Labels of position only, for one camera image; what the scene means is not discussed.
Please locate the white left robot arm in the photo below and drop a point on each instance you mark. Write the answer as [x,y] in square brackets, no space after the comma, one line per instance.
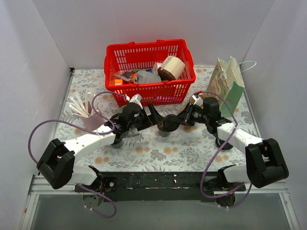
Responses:
[58,163]

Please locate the pink cup of straws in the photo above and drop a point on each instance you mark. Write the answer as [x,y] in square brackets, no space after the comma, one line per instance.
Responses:
[82,107]

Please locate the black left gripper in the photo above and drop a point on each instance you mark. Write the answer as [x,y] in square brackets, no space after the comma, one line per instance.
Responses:
[148,115]

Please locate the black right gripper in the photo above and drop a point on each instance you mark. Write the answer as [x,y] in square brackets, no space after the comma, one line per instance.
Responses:
[186,117]

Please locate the green illustrated paper bag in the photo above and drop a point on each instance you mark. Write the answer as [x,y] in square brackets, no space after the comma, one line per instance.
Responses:
[226,85]

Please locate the black coffee cup lid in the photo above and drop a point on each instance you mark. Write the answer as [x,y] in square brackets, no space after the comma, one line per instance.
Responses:
[170,124]

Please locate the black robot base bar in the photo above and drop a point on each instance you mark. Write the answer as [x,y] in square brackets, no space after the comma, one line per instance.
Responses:
[152,186]

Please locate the orange snack box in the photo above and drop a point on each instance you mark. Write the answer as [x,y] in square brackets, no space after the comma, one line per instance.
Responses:
[118,82]

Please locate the grey foil pouch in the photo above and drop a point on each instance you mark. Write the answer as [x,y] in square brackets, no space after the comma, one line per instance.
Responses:
[144,77]

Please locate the red plastic shopping basket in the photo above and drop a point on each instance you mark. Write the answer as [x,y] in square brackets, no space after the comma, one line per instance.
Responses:
[124,60]

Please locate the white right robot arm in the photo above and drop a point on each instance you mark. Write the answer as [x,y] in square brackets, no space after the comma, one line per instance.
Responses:
[265,163]

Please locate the floral patterned table mat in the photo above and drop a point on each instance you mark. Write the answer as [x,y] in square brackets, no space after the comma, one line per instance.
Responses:
[187,149]

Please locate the brown cardboard cup carrier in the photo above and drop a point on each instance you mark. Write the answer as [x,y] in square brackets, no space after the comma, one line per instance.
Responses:
[196,100]

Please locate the black paper coffee cup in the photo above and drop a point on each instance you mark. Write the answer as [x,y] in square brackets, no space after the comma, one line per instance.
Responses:
[163,130]

